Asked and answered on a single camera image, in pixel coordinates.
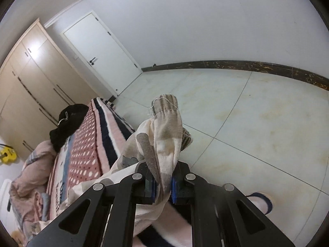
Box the white bed headboard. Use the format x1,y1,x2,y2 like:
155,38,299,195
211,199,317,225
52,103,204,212
0,179,13,233

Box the pink polka dot striped blanket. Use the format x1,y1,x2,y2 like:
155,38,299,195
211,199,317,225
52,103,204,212
46,97,192,247

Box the dark marbled baseboard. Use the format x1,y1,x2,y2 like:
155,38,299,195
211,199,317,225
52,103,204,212
141,60,329,91

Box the yellow ukulele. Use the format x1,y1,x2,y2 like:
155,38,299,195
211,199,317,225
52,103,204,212
0,147,17,164

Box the pink navy-edged slipper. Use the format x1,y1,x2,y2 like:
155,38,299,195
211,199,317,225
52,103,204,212
245,192,273,215

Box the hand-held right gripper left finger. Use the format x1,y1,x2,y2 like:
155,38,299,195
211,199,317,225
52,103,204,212
26,162,156,247

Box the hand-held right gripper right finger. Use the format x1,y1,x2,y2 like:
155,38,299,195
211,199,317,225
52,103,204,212
171,161,295,247

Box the white door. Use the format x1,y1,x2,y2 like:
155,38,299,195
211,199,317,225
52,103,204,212
60,10,142,97

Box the pink striped duvet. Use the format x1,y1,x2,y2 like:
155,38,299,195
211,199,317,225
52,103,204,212
9,140,58,237

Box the cream grey patterned pants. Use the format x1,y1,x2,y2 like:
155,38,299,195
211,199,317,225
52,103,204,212
60,94,194,237

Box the black garment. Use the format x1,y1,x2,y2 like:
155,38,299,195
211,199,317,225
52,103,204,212
49,104,89,153

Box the light wooden wardrobe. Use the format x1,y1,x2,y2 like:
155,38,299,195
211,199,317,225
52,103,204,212
0,18,103,160

